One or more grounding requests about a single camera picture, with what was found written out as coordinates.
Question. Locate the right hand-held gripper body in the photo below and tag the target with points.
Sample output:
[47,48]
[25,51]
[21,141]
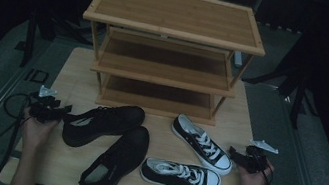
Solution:
[256,160]

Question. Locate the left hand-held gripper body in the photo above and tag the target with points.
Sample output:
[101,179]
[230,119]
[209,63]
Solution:
[44,109]

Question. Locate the plain black shoe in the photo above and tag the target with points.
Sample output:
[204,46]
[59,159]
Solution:
[123,155]
[103,124]

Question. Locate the black white lace-up sneaker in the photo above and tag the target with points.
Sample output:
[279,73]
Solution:
[171,180]
[193,142]

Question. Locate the wooden three-tier shoe rack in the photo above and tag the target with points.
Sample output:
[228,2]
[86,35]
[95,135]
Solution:
[179,14]

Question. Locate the person's left hand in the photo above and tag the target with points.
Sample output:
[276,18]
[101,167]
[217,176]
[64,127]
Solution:
[35,133]

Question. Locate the black metal stand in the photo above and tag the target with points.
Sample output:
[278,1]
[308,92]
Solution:
[29,43]

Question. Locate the grey metal stand leg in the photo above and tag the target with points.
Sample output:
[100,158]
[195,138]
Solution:
[238,59]

